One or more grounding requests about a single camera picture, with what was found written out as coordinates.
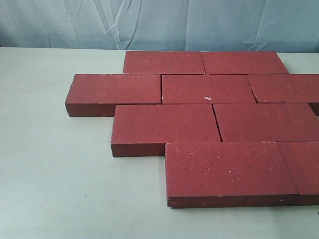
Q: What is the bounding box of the red brick top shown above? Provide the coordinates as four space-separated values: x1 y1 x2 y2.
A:
111 104 221 157

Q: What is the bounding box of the red brick with white mark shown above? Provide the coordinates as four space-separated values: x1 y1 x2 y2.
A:
162 75 256 104

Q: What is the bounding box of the red brick rear under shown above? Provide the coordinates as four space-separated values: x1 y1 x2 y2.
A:
123 51 205 75

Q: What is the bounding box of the red brick right row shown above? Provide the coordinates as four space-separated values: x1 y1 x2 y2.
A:
246 74 319 116

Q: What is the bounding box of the white backdrop curtain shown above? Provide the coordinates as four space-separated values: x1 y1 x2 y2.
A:
0 0 319 53

